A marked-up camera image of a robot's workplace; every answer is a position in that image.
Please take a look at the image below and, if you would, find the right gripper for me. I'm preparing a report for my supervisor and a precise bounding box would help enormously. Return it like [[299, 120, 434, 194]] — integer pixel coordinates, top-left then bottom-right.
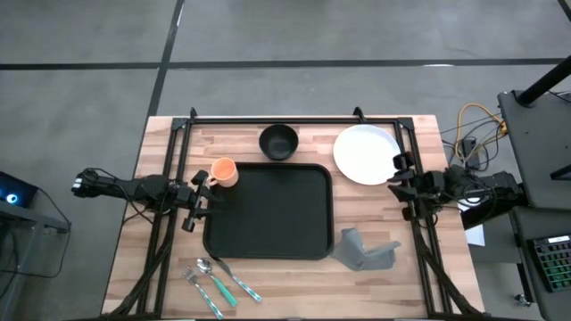
[[386, 152, 432, 223]]

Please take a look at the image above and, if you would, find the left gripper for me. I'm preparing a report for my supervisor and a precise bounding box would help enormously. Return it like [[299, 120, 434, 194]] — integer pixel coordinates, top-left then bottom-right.
[[171, 169, 220, 232]]

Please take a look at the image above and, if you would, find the orange cup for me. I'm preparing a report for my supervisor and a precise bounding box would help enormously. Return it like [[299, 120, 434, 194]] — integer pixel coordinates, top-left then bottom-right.
[[207, 156, 240, 189]]

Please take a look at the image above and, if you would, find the white plate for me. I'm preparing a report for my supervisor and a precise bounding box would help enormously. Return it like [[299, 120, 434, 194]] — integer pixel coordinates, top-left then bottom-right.
[[332, 124, 402, 186]]

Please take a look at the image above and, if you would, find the spoon with green handle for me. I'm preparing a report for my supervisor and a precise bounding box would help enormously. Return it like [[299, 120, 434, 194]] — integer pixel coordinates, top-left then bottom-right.
[[196, 257, 239, 309]]

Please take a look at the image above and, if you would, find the grey cloth napkin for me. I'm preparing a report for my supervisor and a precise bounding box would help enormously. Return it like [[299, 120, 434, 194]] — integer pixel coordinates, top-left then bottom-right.
[[330, 227, 402, 272]]

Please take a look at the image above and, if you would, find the fork with patterned teal handle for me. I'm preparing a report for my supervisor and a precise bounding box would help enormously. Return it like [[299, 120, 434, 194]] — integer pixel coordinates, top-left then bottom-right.
[[182, 266, 226, 321]]

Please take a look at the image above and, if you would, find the black bowl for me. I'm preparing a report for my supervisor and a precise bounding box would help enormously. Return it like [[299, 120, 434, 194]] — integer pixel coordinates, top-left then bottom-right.
[[258, 123, 300, 161]]

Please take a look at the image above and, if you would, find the knife with patterned teal handle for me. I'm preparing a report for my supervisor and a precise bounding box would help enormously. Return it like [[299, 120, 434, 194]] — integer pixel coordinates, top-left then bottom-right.
[[210, 255, 263, 304]]

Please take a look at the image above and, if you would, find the black plastic tray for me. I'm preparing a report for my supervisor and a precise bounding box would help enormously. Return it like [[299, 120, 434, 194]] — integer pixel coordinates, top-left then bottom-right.
[[203, 162, 335, 261]]

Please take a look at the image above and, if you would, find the black power adapter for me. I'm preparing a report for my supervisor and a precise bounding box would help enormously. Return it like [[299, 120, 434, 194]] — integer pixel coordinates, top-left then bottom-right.
[[461, 136, 481, 170]]

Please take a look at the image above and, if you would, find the white paper sheet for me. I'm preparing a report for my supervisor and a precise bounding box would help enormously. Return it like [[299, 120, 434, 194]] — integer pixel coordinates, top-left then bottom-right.
[[457, 198, 486, 247]]

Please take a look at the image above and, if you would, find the dark grey desk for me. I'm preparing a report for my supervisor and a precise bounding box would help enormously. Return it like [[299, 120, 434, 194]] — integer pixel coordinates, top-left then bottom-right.
[[498, 90, 571, 210], [508, 207, 571, 321]]

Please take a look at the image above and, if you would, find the keypad with green keys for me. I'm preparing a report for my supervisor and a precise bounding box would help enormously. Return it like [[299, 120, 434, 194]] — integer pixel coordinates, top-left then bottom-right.
[[527, 235, 571, 293]]

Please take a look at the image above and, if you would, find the grey metal cart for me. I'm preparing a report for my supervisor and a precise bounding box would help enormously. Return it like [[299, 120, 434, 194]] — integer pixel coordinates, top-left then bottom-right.
[[0, 189, 72, 321]]

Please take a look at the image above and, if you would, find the black pole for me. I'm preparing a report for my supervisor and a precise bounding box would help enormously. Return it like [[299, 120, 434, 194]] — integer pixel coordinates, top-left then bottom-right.
[[517, 55, 571, 107]]

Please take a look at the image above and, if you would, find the computer case with blue light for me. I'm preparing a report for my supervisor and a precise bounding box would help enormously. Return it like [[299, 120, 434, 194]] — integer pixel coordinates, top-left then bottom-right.
[[0, 171, 39, 209]]

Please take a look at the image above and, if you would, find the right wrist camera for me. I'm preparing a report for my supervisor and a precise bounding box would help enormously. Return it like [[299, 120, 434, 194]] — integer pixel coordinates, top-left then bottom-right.
[[427, 165, 468, 200]]

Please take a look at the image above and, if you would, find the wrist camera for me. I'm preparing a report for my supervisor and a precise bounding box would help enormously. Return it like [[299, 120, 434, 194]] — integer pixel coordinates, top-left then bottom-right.
[[427, 165, 468, 200], [136, 174, 173, 202]]

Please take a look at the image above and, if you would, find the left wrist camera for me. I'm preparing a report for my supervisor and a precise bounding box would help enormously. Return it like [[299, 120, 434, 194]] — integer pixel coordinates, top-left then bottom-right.
[[136, 174, 173, 202]]

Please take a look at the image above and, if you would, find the black cable bundle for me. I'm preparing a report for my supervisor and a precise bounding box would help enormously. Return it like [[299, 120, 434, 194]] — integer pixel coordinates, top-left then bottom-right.
[[412, 211, 485, 318], [104, 209, 178, 320]]

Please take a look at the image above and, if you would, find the yellow cable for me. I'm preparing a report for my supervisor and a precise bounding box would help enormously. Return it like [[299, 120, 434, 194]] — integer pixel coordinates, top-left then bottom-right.
[[453, 103, 508, 164]]

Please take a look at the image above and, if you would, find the black aluminium table frame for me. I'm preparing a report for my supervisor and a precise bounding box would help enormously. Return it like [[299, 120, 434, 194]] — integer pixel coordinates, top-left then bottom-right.
[[133, 106, 451, 320]]

